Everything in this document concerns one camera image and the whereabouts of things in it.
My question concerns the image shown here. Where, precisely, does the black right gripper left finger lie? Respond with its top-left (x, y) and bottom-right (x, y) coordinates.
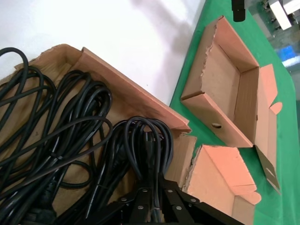
top-left (57, 185), bottom-right (154, 225)

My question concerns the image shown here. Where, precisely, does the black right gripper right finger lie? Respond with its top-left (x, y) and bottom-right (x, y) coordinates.
top-left (158, 172), bottom-right (238, 225)

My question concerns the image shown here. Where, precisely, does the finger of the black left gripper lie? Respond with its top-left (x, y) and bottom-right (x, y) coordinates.
top-left (231, 0), bottom-right (246, 23)

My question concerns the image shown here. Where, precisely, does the black power cord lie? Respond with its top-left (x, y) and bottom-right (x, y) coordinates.
top-left (112, 116), bottom-right (175, 225)
top-left (0, 173), bottom-right (59, 225)
top-left (0, 46), bottom-right (57, 165)
top-left (0, 70), bottom-right (113, 211)

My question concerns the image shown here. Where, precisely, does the open brown cardboard box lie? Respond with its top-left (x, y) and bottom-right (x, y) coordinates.
top-left (180, 15), bottom-right (283, 195)
top-left (0, 43), bottom-right (262, 225)

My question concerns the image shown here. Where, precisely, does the green table cloth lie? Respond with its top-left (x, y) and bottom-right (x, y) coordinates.
top-left (168, 0), bottom-right (300, 225)

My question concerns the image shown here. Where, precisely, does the white table cover sheet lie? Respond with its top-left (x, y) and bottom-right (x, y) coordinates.
top-left (0, 0), bottom-right (210, 111)

